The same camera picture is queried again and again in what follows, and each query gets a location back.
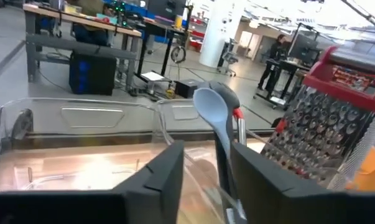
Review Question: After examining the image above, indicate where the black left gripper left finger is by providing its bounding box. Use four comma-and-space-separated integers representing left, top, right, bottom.
0, 139, 186, 224

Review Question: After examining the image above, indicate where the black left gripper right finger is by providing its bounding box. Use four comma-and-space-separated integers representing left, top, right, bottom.
230, 142, 375, 224

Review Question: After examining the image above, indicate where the blue-grey silicone spoon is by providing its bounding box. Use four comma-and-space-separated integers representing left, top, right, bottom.
192, 87, 238, 203

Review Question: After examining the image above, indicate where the red-trimmed steel box grater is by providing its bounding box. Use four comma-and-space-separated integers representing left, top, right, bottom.
261, 45, 375, 191

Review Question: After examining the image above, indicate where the yellow plastic bin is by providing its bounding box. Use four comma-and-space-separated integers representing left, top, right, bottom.
345, 146, 375, 191

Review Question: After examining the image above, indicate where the black floor box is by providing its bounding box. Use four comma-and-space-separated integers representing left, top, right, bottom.
174, 78, 206, 99

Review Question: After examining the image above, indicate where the white flat floor panel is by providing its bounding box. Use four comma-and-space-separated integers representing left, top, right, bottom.
140, 70, 172, 84

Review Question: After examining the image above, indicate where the black standing desk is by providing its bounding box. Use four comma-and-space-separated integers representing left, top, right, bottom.
254, 58, 314, 110

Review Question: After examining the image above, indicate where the black computer case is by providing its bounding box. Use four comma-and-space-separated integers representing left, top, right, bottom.
68, 51, 118, 96

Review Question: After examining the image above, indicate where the person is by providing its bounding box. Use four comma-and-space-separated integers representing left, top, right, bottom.
257, 33, 288, 91

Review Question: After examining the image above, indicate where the grey office chair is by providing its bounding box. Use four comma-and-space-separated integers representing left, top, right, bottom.
216, 37, 240, 78

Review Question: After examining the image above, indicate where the black monitor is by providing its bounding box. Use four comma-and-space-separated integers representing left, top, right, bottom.
288, 32, 319, 65

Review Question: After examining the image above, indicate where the grey-legged wooden workbench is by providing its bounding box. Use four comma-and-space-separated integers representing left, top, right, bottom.
22, 2, 144, 91

